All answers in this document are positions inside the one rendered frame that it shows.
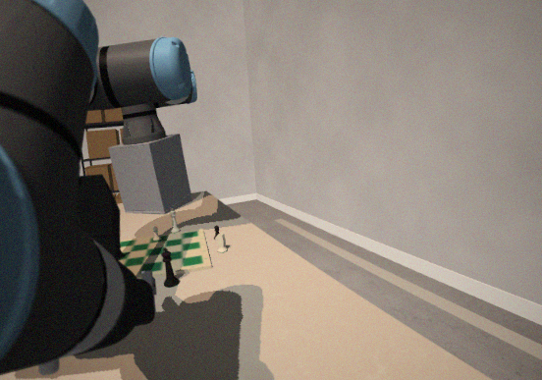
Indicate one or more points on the white pawn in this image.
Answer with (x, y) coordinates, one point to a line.
(156, 237)

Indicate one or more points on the white chess king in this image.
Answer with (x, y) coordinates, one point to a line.
(175, 228)

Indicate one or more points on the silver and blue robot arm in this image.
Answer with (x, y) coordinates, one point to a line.
(53, 277)

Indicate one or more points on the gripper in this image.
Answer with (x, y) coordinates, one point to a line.
(99, 216)

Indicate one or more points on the green and cream chessboard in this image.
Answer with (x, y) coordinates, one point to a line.
(188, 249)

